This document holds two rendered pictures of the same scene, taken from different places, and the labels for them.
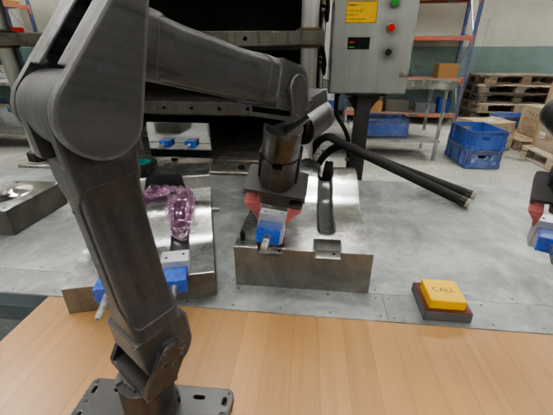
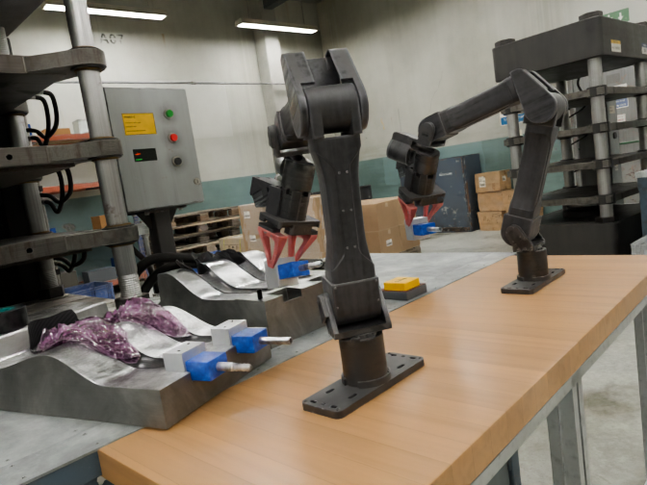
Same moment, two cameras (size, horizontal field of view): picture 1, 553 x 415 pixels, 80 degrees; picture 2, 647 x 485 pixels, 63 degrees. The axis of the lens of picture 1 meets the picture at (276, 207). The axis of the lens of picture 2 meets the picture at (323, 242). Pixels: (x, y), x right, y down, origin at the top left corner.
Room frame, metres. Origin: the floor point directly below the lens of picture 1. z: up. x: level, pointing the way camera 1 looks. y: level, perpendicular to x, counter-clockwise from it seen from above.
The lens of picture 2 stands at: (-0.15, 0.74, 1.09)
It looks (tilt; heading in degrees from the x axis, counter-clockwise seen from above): 7 degrees down; 309
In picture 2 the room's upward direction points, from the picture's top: 8 degrees counter-clockwise
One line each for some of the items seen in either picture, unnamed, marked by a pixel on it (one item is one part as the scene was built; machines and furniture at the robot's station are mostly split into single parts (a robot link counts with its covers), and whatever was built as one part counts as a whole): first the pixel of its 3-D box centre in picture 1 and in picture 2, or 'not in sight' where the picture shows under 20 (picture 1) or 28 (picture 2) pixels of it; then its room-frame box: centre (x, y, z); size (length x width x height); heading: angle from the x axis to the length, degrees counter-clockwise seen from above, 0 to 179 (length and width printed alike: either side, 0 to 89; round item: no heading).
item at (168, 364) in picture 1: (145, 349); (353, 312); (0.28, 0.16, 0.90); 0.09 x 0.06 x 0.06; 51
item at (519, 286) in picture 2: not in sight; (532, 265); (0.22, -0.44, 0.84); 0.20 x 0.07 x 0.08; 85
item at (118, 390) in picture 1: (148, 392); (363, 358); (0.27, 0.16, 0.84); 0.20 x 0.07 x 0.08; 85
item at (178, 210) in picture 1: (158, 202); (105, 325); (0.72, 0.28, 0.90); 0.26 x 0.18 x 0.08; 11
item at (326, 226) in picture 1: (301, 188); (236, 269); (0.75, -0.06, 0.92); 0.35 x 0.16 x 0.09; 174
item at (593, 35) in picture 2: not in sight; (588, 145); (0.96, -4.84, 1.03); 1.54 x 0.94 x 2.06; 79
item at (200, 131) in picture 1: (198, 130); not in sight; (1.62, 0.38, 0.87); 0.50 x 0.27 x 0.17; 174
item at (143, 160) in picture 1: (142, 167); (2, 319); (0.89, 0.38, 0.93); 0.08 x 0.08 x 0.04
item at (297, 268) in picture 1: (305, 204); (239, 290); (0.76, -0.07, 0.87); 0.50 x 0.26 x 0.14; 174
